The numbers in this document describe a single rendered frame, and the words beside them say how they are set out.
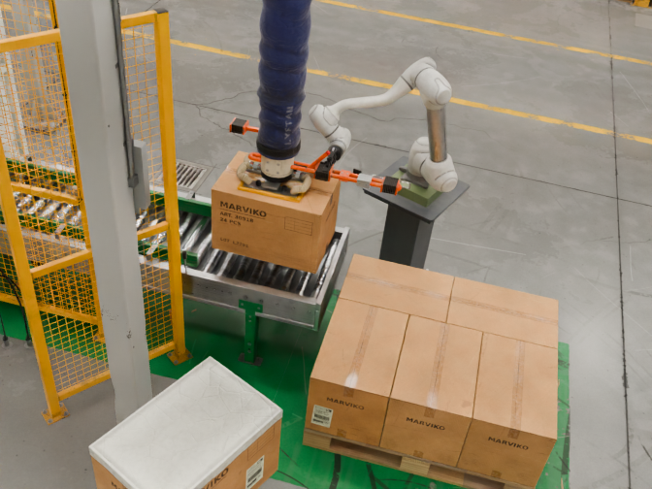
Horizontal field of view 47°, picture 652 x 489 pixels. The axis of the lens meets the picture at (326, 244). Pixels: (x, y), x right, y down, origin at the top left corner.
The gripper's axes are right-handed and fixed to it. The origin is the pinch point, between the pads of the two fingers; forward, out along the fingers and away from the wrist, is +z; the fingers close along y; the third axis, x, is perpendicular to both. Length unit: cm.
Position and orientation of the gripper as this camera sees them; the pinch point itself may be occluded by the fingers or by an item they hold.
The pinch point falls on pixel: (326, 172)
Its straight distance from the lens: 388.4
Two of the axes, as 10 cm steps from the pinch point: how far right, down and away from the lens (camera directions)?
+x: -9.7, -2.2, 1.4
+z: -2.4, 6.0, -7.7
